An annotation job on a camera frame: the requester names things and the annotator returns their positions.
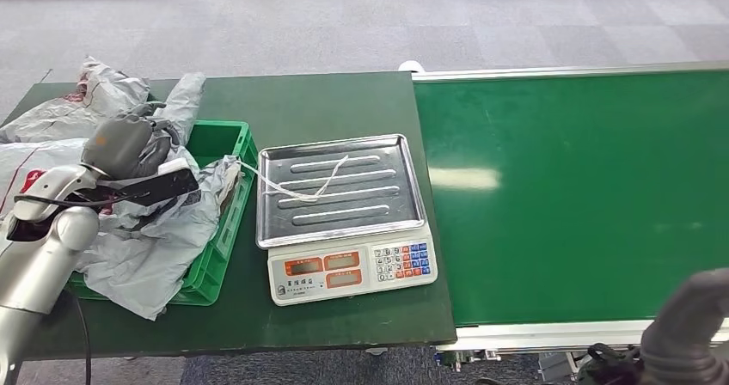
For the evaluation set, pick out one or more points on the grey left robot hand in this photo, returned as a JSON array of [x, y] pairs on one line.
[[119, 146]]

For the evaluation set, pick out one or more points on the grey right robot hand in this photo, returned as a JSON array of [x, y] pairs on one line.
[[695, 325]]

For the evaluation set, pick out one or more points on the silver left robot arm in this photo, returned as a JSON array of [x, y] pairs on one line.
[[34, 268]]

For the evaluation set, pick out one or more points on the green conveyor belt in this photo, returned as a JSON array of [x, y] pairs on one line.
[[569, 200]]

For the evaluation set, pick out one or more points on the white round conveyor end cap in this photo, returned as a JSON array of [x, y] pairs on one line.
[[411, 66]]

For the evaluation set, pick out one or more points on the grey mailer bag red stripes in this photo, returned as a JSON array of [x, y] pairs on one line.
[[57, 117]]

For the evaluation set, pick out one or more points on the grey mailer bag red logo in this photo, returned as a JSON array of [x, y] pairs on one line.
[[34, 157]]

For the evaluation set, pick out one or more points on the green plastic crate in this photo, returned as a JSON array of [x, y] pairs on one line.
[[213, 140]]

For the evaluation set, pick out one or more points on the large grey mailer bag barcode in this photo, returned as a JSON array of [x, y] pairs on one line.
[[148, 263]]

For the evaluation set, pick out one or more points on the white plastic strip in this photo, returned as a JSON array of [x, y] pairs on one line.
[[307, 198]]

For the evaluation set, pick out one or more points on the white electronic scale steel tray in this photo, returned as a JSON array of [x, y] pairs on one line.
[[341, 274]]

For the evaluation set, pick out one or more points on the aluminium conveyor frame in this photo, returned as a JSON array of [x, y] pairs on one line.
[[541, 334]]

